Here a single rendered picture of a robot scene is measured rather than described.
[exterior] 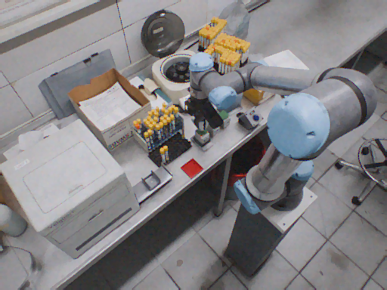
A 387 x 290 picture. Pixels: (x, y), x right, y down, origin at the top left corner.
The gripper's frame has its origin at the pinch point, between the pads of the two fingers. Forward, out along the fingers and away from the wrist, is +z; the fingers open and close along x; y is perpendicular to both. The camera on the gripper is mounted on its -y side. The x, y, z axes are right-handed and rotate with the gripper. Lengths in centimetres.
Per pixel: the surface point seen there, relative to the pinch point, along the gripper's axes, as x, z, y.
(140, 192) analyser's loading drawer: 34.2, 5.9, -2.7
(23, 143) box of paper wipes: 58, 0, 43
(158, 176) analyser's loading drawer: 25.2, 5.9, -1.7
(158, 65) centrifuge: -9.3, -1.5, 41.8
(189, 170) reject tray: 13.1, 9.7, -6.1
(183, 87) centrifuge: -8.4, -1.4, 22.5
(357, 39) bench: -114, 10, -6
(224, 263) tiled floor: 9, 97, -33
